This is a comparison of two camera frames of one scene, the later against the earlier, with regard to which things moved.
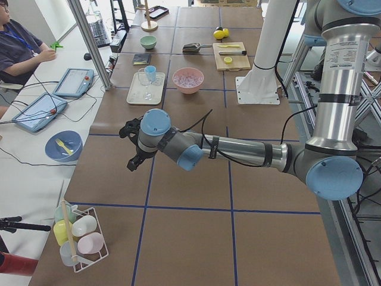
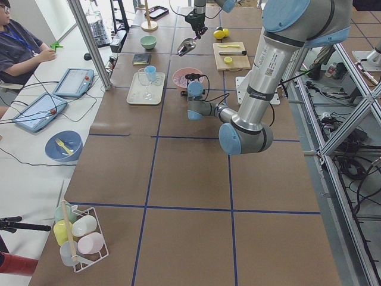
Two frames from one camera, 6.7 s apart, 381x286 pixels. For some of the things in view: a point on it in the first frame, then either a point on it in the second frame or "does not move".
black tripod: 9,223 does not move
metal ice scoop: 193,47 → 186,46
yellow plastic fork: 61,143 does not move
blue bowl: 63,146 does not move
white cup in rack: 83,225 does not move
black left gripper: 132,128 → 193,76
